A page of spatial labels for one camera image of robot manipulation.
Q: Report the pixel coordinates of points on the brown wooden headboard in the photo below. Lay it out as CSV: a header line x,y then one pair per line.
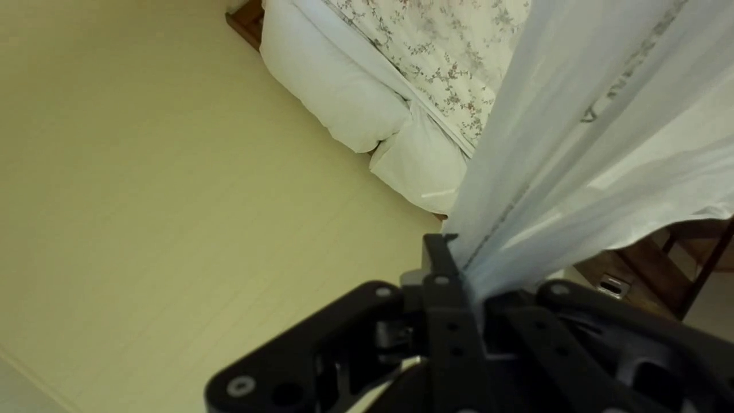
x,y
246,24

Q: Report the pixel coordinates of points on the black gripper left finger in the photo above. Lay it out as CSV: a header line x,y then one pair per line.
x,y
426,344

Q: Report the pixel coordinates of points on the white pillow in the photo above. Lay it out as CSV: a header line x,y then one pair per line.
x,y
420,169
328,83

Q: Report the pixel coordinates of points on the floral print duvet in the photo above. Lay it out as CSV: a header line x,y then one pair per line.
x,y
426,47

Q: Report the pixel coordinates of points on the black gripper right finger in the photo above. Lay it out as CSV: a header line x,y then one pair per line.
x,y
596,358

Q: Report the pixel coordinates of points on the white cloth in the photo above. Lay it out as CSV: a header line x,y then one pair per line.
x,y
596,139

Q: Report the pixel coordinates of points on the brown wooden chair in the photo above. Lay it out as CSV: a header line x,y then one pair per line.
x,y
649,268

